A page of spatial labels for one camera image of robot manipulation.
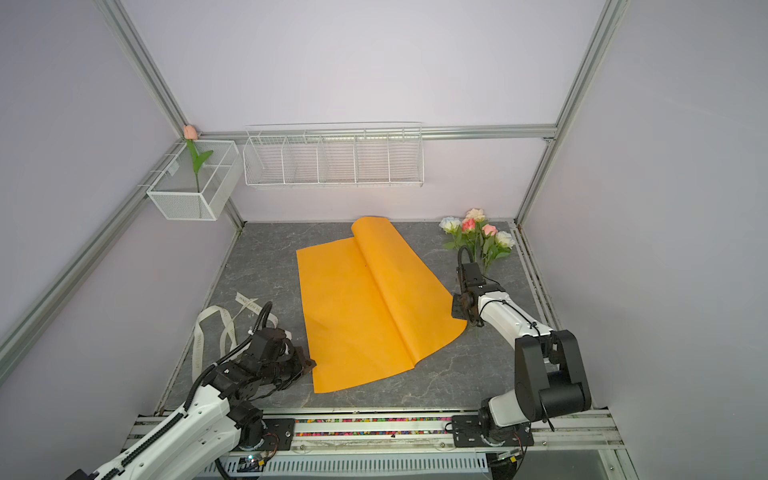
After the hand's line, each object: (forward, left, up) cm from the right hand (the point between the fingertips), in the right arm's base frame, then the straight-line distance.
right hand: (468, 311), depth 91 cm
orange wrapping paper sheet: (+5, +30, -5) cm, 31 cm away
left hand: (-17, +44, +1) cm, 47 cm away
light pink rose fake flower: (+35, -13, 0) cm, 37 cm away
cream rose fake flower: (+43, -10, -1) cm, 44 cm away
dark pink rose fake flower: (+38, -6, 0) cm, 38 cm away
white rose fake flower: (+37, +1, 0) cm, 37 cm away
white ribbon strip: (-7, +74, -4) cm, 74 cm away
